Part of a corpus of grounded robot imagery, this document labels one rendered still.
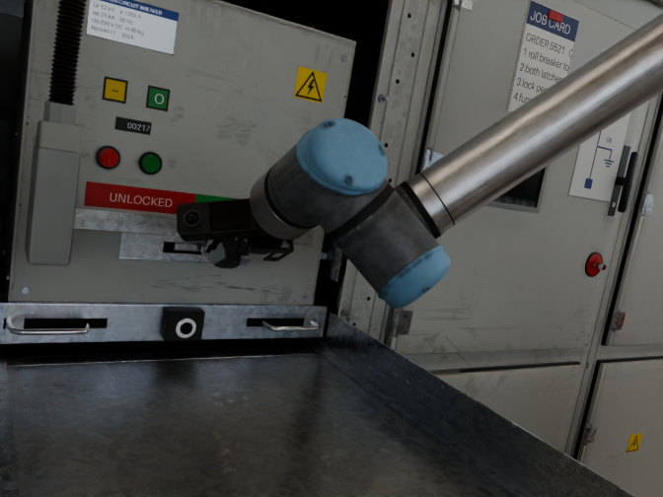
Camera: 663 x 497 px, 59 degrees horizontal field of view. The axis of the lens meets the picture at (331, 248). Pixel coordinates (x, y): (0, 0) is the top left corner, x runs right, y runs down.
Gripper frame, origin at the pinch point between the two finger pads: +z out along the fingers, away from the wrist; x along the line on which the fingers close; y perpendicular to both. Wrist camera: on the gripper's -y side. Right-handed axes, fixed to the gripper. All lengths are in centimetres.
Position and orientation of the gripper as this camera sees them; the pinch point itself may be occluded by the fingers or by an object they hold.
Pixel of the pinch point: (207, 252)
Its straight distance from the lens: 90.7
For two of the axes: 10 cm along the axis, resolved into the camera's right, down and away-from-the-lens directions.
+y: 8.4, 0.7, 5.3
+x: -1.1, -9.5, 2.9
